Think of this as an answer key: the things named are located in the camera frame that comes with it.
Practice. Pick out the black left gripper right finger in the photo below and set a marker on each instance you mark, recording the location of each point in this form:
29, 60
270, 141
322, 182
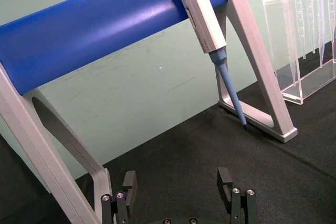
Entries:
225, 182

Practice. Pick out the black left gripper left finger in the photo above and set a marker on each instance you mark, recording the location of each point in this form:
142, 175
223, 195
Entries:
130, 184

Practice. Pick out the black table cloth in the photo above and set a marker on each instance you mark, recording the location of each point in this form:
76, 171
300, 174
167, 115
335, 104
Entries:
197, 153

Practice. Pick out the clear acrylic rack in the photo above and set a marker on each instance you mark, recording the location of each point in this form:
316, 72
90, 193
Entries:
294, 97

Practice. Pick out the grey stand with blue bar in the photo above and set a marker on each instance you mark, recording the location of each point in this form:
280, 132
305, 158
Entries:
78, 37

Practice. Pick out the clear conical plastic tube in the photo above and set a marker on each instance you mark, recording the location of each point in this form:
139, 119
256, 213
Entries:
306, 24
333, 24
320, 24
290, 24

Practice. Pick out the white pipette with blue tip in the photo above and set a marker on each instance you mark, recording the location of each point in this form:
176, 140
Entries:
202, 11

